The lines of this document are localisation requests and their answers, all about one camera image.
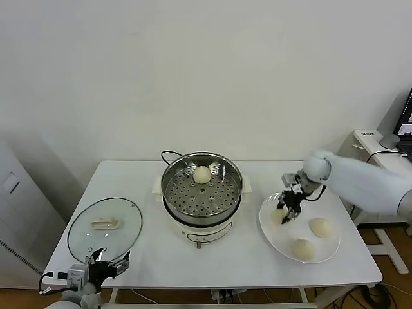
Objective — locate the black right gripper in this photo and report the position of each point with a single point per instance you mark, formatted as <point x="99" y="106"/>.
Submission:
<point x="293" y="201"/>

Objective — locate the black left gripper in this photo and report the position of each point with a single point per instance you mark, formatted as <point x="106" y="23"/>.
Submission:
<point x="103" y="272"/>

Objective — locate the white steamed baozi bun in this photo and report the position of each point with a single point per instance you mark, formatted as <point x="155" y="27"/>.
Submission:
<point x="321" y="228"/>
<point x="303" y="249"/>
<point x="276" y="218"/>
<point x="201" y="175"/>

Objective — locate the round glass pot lid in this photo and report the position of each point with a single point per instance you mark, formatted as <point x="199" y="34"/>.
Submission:
<point x="96" y="209"/>

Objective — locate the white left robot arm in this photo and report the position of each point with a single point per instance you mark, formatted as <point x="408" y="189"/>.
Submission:
<point x="83" y="297"/>

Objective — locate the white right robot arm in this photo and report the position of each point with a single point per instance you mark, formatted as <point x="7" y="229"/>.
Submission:
<point x="370" y="183"/>

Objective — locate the perforated steel steamer basket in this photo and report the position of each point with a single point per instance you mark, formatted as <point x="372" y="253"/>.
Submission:
<point x="202" y="201"/>

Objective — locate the round white plate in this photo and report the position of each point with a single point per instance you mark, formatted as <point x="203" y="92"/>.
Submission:
<point x="289" y="238"/>

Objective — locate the cream electric cooker pot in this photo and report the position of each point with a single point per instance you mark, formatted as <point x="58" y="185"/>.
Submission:
<point x="206" y="235"/>

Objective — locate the white floor cabinet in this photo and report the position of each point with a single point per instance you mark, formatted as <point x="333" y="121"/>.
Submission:
<point x="19" y="212"/>

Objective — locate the white power strip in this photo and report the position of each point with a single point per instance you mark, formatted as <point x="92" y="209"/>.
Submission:
<point x="225" y="294"/>

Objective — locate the white side desk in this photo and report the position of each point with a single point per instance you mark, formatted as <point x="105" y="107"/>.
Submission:
<point x="376" y="146"/>

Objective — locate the grey cylinder speaker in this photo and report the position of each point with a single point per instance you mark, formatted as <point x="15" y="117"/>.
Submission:
<point x="390" y="141"/>

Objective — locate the open black laptop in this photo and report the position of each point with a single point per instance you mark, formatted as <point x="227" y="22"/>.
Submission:
<point x="406" y="112"/>

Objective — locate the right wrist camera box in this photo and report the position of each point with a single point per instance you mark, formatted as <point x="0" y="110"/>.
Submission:
<point x="292" y="181"/>

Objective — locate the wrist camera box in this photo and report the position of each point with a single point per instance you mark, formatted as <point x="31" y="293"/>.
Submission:
<point x="292" y="181"/>
<point x="75" y="275"/>

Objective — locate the white table frame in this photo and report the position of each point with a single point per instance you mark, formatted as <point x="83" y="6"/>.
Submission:
<point x="113" y="295"/>

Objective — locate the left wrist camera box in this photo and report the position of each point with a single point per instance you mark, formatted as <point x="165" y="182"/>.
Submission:
<point x="75" y="275"/>

